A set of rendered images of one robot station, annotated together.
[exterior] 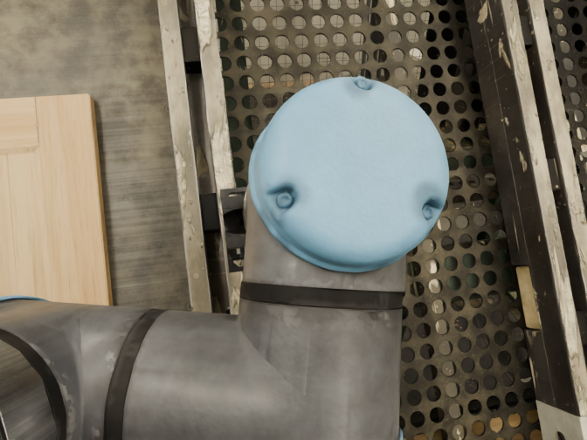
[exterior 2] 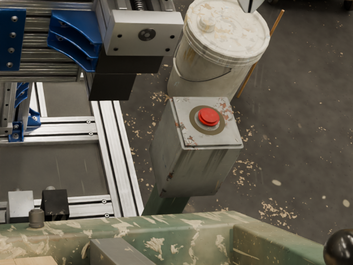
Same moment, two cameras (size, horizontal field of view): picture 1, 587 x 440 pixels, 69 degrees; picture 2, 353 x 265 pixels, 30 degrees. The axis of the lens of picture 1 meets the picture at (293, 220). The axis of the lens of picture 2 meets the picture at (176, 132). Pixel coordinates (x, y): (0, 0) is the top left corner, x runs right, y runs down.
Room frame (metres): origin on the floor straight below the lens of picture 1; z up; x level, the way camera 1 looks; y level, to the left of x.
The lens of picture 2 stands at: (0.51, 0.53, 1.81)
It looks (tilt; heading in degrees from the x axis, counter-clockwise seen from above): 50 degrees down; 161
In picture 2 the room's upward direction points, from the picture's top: 24 degrees clockwise
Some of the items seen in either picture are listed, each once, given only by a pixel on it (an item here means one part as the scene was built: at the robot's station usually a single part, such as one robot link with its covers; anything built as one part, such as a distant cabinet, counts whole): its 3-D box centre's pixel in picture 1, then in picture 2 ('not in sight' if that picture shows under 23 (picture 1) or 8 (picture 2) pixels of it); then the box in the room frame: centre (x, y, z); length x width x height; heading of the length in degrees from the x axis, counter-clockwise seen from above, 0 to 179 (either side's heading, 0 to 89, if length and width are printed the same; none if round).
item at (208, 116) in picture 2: not in sight; (207, 118); (-0.24, 0.83, 0.93); 0.04 x 0.04 x 0.02
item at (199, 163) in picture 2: not in sight; (193, 148); (-0.24, 0.83, 0.84); 0.12 x 0.12 x 0.18; 12
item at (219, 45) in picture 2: not in sight; (219, 51); (-1.15, 1.12, 0.24); 0.32 x 0.30 x 0.47; 103
